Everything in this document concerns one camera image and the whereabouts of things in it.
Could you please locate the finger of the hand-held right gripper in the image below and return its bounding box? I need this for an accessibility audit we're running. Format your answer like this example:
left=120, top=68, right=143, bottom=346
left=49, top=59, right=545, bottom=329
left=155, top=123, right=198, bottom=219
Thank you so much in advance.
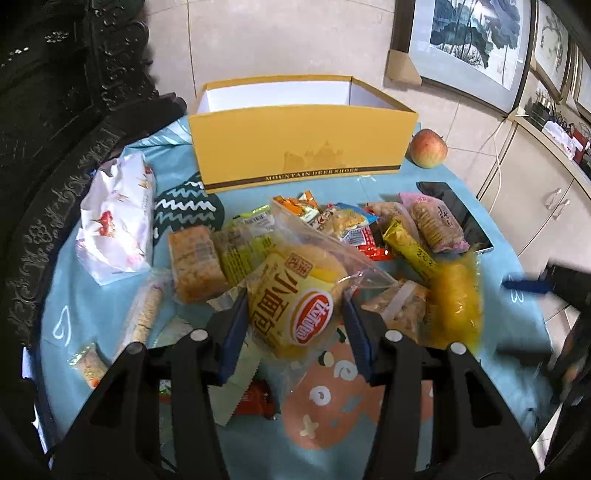
left=502, top=276, right=553, bottom=295

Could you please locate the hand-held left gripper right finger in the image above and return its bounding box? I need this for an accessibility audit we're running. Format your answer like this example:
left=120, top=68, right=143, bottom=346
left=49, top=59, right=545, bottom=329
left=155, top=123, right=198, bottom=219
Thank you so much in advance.
left=341, top=295, right=541, bottom=480

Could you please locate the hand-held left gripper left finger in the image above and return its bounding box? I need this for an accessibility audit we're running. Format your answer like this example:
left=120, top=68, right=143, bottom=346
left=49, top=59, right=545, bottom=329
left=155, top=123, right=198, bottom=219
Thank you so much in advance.
left=53, top=286, right=252, bottom=480

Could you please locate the small bread packet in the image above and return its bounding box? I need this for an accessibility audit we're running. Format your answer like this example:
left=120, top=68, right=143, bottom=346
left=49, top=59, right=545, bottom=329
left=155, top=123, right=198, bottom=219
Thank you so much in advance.
left=247, top=198, right=399, bottom=363

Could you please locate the red snack bar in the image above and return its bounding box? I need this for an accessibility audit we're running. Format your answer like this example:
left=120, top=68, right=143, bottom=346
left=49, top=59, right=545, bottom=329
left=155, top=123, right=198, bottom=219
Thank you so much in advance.
left=239, top=377, right=279, bottom=420

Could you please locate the orange cake clear packet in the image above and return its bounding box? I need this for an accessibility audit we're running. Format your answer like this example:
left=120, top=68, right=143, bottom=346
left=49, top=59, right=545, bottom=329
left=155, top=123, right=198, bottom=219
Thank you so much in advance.
left=428, top=256, right=484, bottom=348

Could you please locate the yellow cardboard shoe box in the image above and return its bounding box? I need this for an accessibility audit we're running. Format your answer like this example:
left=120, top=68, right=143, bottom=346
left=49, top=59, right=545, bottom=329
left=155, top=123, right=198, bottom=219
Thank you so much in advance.
left=188, top=75, right=420, bottom=193

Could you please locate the tan bread packet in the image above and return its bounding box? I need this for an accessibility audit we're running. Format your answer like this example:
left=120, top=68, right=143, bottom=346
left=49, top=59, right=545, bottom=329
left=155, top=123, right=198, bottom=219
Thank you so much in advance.
left=361, top=278, right=433, bottom=343

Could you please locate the brown square cake packet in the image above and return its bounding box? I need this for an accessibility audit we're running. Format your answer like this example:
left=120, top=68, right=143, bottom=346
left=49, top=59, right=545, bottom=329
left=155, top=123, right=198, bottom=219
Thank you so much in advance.
left=167, top=225, right=230, bottom=304

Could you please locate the cream cabinet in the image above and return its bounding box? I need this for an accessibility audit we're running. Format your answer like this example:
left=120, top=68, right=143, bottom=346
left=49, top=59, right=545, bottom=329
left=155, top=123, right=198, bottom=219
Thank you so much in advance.
left=477, top=114, right=591, bottom=324

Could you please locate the green yellow snack packet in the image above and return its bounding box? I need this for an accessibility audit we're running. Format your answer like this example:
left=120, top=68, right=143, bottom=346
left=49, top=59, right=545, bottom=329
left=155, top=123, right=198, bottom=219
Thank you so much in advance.
left=211, top=206, right=279, bottom=288

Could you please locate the black smartphone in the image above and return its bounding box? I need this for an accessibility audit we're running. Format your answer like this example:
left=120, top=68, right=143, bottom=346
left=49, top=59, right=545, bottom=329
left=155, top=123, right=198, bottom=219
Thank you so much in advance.
left=416, top=181, right=494, bottom=254

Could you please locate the long rice cracker roll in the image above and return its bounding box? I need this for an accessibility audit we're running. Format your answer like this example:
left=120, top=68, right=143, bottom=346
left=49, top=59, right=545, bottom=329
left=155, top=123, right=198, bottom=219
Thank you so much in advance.
left=117, top=276, right=165, bottom=361

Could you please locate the red snack packet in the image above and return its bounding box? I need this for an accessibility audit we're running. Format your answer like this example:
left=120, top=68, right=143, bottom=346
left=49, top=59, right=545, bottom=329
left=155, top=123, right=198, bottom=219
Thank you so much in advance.
left=359, top=225, right=399, bottom=262

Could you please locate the yellow stick snack packet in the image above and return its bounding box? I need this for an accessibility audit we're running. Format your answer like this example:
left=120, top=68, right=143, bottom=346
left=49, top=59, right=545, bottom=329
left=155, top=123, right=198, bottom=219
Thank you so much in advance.
left=381, top=217, right=440, bottom=283

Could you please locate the pink cracker packet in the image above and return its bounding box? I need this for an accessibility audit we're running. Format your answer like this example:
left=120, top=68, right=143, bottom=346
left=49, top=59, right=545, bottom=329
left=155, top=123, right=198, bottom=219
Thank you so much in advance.
left=398, top=191, right=470, bottom=254

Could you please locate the purple snack packet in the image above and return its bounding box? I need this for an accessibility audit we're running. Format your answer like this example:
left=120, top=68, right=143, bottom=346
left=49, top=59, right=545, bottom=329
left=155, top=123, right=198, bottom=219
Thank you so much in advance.
left=323, top=203, right=379, bottom=245

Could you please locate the tan biscuit packet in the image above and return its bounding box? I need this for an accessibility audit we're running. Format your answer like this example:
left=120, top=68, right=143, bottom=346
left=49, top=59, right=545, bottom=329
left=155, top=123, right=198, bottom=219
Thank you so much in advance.
left=366, top=200, right=417, bottom=232

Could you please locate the orange snack packet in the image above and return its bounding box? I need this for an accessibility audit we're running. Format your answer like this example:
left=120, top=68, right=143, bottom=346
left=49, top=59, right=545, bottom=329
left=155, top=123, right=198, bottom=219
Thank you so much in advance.
left=271, top=191, right=325, bottom=228

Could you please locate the small cracker packet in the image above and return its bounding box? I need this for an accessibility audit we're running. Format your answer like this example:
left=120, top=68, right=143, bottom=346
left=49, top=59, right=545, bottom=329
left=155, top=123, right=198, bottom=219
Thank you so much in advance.
left=68, top=343, right=110, bottom=389

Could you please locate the group of small ornaments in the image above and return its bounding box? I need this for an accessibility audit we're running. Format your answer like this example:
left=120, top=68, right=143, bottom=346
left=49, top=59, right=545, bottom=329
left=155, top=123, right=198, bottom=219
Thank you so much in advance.
left=530, top=91, right=591, bottom=163

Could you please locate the white red-print snack packet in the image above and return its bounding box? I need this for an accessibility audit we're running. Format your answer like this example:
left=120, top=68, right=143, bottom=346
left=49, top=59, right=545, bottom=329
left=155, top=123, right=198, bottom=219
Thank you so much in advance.
left=76, top=152, right=156, bottom=285

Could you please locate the red yellow apple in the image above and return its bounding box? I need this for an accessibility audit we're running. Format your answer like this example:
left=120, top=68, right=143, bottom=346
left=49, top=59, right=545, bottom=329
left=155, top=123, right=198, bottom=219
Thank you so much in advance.
left=410, top=129, right=448, bottom=169

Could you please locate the narrow framed painting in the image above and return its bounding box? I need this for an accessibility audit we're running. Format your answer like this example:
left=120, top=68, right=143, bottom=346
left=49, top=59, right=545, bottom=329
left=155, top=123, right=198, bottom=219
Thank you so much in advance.
left=573, top=46, right=591, bottom=114

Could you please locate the small framed painting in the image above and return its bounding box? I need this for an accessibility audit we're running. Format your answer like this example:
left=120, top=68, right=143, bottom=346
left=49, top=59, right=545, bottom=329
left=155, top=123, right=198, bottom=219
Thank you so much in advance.
left=530, top=0, right=576, bottom=101

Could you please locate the large framed lotus painting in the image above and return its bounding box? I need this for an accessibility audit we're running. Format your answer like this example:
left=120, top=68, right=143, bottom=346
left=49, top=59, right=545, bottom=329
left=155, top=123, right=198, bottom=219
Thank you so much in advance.
left=390, top=0, right=539, bottom=114

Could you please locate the cardboard corner protector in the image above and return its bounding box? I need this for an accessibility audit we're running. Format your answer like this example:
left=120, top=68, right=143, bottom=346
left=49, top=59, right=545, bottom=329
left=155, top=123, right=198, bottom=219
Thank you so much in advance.
left=385, top=48, right=423, bottom=87

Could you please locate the white cable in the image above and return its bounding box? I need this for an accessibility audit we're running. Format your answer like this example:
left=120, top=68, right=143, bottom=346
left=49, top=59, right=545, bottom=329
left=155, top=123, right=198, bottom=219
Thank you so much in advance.
left=492, top=110, right=528, bottom=200

